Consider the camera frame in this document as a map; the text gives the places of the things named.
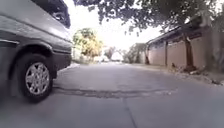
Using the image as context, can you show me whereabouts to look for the distant bushes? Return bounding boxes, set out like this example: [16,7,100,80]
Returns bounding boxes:
[122,42,148,64]

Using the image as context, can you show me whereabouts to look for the yellow-green tree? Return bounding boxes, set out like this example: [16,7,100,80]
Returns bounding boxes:
[72,27,104,63]

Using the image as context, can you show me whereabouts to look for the grey asphalt road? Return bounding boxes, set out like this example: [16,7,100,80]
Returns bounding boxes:
[0,61,224,128]

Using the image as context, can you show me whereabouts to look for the overhanging tree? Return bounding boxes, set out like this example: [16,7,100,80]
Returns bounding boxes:
[73,0,224,34]

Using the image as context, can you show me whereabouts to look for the grey van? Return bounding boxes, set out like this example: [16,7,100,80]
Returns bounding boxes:
[0,0,74,104]

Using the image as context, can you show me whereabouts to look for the roadside rubble strip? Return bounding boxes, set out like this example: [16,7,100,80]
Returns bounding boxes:
[139,62,224,86]

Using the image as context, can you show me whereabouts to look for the tan boundary wall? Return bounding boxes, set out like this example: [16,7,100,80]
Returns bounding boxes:
[145,26,224,71]

